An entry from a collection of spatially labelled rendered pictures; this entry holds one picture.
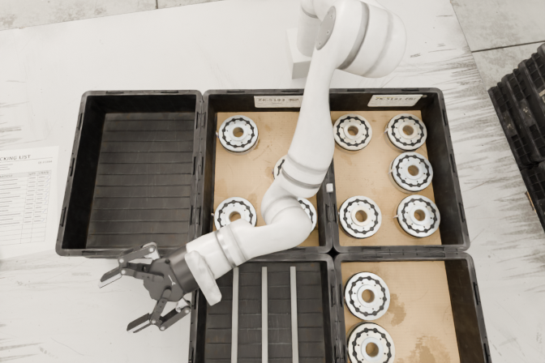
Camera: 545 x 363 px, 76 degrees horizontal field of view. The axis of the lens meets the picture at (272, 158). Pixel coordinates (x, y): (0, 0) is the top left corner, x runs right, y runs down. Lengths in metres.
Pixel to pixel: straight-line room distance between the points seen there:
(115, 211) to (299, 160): 0.57
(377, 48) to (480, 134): 0.82
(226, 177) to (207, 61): 0.46
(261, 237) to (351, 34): 0.33
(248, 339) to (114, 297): 0.40
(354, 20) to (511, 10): 2.24
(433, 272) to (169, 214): 0.66
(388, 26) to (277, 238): 0.35
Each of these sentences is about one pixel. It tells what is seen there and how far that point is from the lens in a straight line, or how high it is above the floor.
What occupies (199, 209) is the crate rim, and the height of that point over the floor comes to 0.92.
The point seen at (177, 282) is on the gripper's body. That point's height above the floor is 1.09.
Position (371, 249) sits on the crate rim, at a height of 0.92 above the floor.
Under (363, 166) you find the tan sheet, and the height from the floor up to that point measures 0.83.
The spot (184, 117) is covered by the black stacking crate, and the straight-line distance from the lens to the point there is 1.00.
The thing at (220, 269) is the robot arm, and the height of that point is 1.11.
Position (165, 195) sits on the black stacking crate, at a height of 0.83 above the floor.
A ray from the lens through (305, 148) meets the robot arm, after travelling 0.53.
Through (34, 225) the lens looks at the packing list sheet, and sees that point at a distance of 1.22.
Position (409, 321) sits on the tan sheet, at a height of 0.83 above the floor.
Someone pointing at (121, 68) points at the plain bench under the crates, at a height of 0.70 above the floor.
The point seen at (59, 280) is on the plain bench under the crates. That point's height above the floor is 0.70.
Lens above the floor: 1.71
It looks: 72 degrees down
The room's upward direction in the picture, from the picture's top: 1 degrees clockwise
